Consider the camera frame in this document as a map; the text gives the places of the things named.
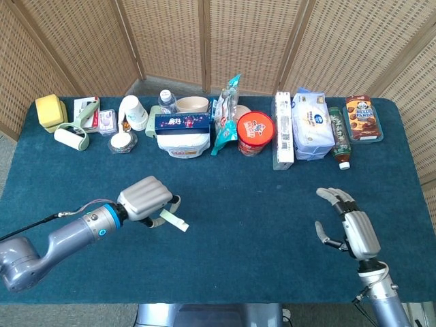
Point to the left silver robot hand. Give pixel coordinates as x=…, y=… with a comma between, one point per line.
x=143, y=197

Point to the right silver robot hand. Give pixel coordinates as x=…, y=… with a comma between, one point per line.
x=361, y=235

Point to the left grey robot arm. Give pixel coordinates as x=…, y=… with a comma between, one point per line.
x=68, y=235

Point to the cupcake liners in clear pack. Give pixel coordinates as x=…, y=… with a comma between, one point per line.
x=121, y=141

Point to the white plastic tub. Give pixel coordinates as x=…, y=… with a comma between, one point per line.
x=184, y=144

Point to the small brown patterned item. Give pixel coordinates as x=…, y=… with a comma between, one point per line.
x=126, y=126

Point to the pale green plastic holder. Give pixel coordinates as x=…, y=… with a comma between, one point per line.
x=151, y=122

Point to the navy blue rectangular box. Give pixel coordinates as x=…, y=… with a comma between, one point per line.
x=180, y=122

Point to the clear box with purple label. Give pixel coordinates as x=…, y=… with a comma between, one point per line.
x=108, y=121

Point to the stack of white paper cups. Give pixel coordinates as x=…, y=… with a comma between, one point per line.
x=134, y=110

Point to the teal rimmed clear container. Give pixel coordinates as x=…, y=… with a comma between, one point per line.
x=364, y=141

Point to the pale green lint roller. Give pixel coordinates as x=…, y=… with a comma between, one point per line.
x=69, y=138

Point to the teal carpet table cover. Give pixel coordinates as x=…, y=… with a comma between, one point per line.
x=238, y=211

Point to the clear water bottle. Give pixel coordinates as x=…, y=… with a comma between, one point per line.
x=167, y=102

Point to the green label tea bottle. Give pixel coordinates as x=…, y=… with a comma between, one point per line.
x=339, y=136

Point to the teal snack bag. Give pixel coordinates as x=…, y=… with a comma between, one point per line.
x=225, y=136

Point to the beige bowl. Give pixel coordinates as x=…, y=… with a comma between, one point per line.
x=192, y=104

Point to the red and white box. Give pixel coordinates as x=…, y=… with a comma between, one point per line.
x=81, y=104

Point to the small blue plastic item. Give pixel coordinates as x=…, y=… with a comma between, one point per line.
x=213, y=109

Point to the Hello Panda biscuit box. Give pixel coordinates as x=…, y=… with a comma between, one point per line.
x=361, y=119

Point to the light blue tissue pack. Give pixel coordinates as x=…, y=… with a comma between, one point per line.
x=311, y=126

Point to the yellow sponge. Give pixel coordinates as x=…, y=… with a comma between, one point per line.
x=49, y=110

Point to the clear plastic snack bag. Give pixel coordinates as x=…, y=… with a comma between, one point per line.
x=228, y=102

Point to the round bamboo container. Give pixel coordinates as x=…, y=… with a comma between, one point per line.
x=242, y=112

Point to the red instant noodle cup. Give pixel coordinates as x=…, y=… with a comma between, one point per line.
x=255, y=129

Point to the long white carton box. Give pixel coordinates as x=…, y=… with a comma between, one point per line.
x=282, y=129

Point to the silver robot torso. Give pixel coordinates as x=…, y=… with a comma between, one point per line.
x=204, y=316

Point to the rattan folding screen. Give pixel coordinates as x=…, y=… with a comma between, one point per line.
x=170, y=41

